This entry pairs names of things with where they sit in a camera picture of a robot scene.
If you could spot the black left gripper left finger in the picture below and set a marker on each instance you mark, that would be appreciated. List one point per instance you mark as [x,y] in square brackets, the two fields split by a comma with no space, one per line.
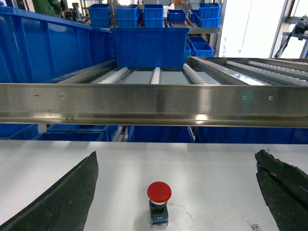
[62,207]

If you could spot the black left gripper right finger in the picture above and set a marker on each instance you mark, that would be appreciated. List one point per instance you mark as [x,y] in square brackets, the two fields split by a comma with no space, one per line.
[284,188]

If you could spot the red mushroom push button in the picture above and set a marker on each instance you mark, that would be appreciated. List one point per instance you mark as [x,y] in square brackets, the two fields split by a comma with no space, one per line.
[159,193]

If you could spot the stainless steel roller shelf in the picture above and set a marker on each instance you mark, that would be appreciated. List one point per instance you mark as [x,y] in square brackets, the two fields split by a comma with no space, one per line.
[235,92]

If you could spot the large blue bin on shelf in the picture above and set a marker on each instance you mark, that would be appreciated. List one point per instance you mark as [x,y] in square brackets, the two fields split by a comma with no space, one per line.
[36,48]

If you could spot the blue bin centre on shelf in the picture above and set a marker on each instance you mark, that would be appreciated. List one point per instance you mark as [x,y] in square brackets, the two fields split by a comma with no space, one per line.
[150,47]

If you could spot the QR code sticker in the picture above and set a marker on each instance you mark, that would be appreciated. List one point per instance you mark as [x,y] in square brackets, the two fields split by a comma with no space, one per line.
[254,225]

